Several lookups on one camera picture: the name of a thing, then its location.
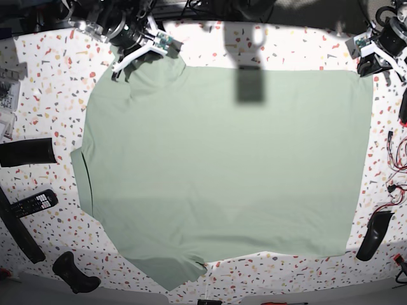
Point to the black curved handle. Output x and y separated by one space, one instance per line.
377 229

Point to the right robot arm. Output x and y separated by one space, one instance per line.
90 17

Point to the black game controller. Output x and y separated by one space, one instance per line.
79 282

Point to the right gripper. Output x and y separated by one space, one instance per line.
126 32

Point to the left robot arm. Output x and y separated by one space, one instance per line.
396 9

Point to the small red clip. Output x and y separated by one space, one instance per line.
398 259

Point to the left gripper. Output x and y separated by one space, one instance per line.
374 60

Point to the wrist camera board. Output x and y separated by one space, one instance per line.
360 41
163 40

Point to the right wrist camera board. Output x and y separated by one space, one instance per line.
163 40

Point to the light green T-shirt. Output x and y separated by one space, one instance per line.
188 165

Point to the black cylinder roll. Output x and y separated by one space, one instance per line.
27 152

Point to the long black bar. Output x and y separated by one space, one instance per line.
19 232

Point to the black TV remote control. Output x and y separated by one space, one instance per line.
33 204

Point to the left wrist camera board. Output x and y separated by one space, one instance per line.
360 41

